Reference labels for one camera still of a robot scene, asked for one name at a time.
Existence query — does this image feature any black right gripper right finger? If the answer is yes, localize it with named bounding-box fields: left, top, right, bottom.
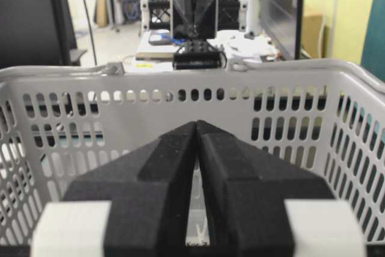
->
left=196, top=120, right=368, bottom=257

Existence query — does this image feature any grey plastic shopping basket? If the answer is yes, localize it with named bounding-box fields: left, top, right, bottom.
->
left=1, top=60, right=384, bottom=256

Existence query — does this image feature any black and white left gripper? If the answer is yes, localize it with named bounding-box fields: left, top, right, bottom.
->
left=140, top=0, right=248, bottom=69

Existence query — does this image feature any brown cardboard box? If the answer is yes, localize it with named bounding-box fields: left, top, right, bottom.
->
left=301, top=10, right=322, bottom=58

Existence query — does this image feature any grey book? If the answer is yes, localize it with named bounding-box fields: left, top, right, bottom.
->
left=135, top=31, right=179, bottom=60

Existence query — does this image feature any black hanging cable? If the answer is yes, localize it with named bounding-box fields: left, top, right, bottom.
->
left=76, top=0, right=98, bottom=65

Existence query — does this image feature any black office chair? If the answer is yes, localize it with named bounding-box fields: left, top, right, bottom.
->
left=1, top=0, right=86, bottom=69

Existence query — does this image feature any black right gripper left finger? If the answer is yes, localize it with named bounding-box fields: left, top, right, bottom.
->
left=31, top=121, right=197, bottom=257

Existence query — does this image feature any white paper roll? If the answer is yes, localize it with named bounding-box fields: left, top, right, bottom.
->
left=246, top=0, right=261, bottom=38

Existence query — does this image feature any black monitor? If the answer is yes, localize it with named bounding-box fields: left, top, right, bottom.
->
left=260, top=0, right=303, bottom=60

